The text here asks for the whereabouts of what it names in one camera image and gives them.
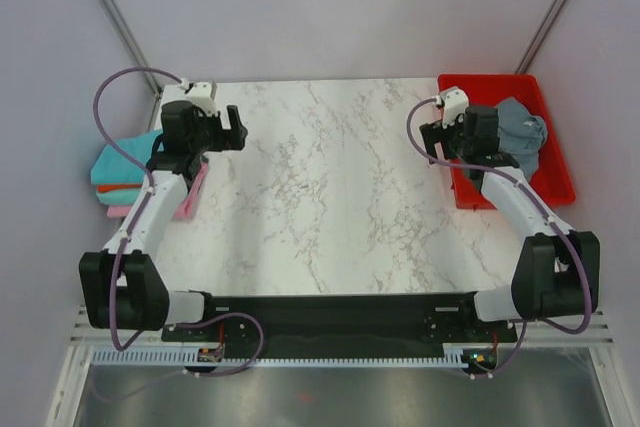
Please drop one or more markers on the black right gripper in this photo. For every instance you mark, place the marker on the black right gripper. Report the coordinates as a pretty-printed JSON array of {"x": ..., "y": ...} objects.
[{"x": 434, "y": 132}]

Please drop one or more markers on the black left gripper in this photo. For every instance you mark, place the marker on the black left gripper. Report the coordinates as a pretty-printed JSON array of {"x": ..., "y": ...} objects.
[{"x": 227, "y": 140}]

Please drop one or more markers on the teal t shirt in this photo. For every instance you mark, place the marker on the teal t shirt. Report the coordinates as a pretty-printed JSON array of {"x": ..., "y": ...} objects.
[
  {"x": 118, "y": 197},
  {"x": 111, "y": 167}
]

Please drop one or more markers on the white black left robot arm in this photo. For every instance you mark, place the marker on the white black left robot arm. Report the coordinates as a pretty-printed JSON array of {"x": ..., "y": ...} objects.
[{"x": 121, "y": 285}]

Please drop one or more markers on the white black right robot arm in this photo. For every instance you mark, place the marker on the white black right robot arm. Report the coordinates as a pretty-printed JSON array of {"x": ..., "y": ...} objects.
[{"x": 556, "y": 277}]

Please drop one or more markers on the grey t shirt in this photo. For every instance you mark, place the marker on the grey t shirt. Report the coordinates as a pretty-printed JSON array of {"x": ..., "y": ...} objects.
[{"x": 506, "y": 135}]

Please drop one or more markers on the folded pink t shirt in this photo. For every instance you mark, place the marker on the folded pink t shirt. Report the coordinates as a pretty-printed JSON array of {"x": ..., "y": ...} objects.
[{"x": 185, "y": 211}]

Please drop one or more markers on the red plastic bin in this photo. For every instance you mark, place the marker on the red plastic bin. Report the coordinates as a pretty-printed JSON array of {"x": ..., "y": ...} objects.
[{"x": 552, "y": 181}]

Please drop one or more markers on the folded teal t shirt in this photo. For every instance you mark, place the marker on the folded teal t shirt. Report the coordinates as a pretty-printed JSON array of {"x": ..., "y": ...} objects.
[{"x": 118, "y": 197}]

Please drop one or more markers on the folded red t shirt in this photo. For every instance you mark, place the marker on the folded red t shirt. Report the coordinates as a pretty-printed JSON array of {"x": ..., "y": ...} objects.
[{"x": 106, "y": 188}]

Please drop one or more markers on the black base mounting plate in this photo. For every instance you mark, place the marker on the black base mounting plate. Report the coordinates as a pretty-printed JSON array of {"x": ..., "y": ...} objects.
[{"x": 393, "y": 323}]

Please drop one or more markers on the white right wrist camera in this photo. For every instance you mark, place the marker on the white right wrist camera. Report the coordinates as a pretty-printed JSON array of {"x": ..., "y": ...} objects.
[{"x": 453, "y": 102}]

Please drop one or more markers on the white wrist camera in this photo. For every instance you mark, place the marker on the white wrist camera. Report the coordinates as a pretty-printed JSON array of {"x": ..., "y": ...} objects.
[
  {"x": 201, "y": 94},
  {"x": 453, "y": 102}
]

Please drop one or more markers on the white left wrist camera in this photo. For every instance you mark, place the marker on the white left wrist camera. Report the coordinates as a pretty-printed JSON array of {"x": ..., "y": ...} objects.
[{"x": 201, "y": 94}]

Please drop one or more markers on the aluminium frame rail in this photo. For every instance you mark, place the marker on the aluminium frame rail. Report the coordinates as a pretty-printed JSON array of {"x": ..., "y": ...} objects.
[{"x": 538, "y": 335}]

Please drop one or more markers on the grey slotted cable duct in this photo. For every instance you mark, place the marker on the grey slotted cable duct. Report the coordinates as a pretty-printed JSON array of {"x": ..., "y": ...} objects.
[{"x": 192, "y": 356}]

